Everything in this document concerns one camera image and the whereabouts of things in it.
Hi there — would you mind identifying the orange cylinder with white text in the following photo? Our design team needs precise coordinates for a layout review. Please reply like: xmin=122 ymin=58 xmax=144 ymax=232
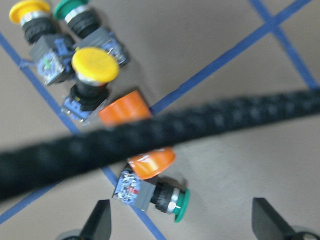
xmin=98 ymin=90 xmax=176 ymax=180

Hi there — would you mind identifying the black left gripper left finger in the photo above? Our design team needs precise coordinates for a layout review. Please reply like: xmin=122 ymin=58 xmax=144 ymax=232
xmin=79 ymin=199 xmax=112 ymax=240

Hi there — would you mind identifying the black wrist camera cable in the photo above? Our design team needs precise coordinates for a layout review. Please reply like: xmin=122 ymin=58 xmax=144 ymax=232
xmin=0 ymin=87 xmax=320 ymax=201

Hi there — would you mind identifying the green push button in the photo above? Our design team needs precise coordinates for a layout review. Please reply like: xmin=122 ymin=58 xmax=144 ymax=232
xmin=112 ymin=164 xmax=190 ymax=223
xmin=53 ymin=0 xmax=130 ymax=67

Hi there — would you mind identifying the green push button in cluster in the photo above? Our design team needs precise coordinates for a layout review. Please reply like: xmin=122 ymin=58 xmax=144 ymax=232
xmin=53 ymin=0 xmax=130 ymax=67

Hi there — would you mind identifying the yellow push button lying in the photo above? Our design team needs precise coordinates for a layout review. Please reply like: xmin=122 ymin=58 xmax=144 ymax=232
xmin=9 ymin=0 xmax=74 ymax=86

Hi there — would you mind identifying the yellow push button upright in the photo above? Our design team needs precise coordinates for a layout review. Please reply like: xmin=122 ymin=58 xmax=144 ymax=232
xmin=62 ymin=46 xmax=120 ymax=125

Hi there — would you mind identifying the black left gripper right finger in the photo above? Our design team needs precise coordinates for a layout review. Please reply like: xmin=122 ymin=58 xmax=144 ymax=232
xmin=251 ymin=197 xmax=296 ymax=240

